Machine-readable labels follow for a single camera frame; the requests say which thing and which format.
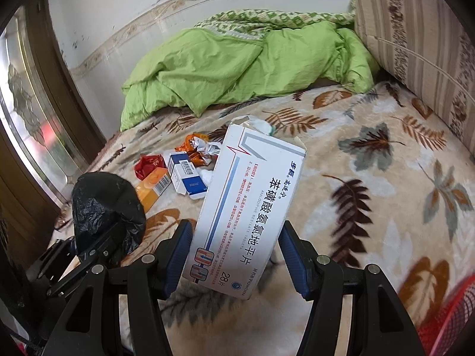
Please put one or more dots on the black plastic bag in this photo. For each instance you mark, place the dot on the black plastic bag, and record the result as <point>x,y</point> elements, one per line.
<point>106,205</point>

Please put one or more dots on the red plastic basket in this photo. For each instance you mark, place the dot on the red plastic basket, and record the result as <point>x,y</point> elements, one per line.
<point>441,332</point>

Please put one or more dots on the red wrapper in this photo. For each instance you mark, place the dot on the red wrapper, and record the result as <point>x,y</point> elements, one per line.
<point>148,163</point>

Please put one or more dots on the orange foil wrapper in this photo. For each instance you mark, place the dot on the orange foil wrapper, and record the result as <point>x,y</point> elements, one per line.
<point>200,150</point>

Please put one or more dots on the white blue medicine box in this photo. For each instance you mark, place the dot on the white blue medicine box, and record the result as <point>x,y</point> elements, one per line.
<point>253,183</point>

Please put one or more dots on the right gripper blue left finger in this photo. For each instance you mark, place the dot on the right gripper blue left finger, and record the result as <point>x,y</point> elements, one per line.
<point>171,257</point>

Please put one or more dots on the leaf patterned bed blanket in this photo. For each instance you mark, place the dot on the leaf patterned bed blanket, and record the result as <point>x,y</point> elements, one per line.
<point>386,180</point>

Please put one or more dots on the white crumpled sock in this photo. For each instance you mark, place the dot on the white crumpled sock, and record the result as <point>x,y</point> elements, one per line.
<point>259,125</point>

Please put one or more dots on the orange cream box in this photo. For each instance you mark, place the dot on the orange cream box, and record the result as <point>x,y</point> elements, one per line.
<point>152,187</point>

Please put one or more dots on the stained glass door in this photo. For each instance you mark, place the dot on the stained glass door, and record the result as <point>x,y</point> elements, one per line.
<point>31,123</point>

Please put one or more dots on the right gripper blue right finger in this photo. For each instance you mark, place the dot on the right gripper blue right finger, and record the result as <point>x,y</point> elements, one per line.
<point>298,262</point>

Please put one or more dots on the white plastic bottle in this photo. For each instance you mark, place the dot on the white plastic bottle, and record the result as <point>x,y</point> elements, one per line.
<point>206,175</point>

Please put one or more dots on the green quilt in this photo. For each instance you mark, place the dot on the green quilt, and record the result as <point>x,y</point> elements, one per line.
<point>237,55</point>

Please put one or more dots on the small white blue box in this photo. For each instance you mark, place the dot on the small white blue box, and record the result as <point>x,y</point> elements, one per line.
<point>184,176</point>

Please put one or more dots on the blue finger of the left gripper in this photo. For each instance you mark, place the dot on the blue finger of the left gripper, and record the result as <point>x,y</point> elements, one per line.
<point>106,250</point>

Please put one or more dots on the striped floral headboard cushion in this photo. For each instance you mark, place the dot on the striped floral headboard cushion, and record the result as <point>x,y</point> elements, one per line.
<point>422,44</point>

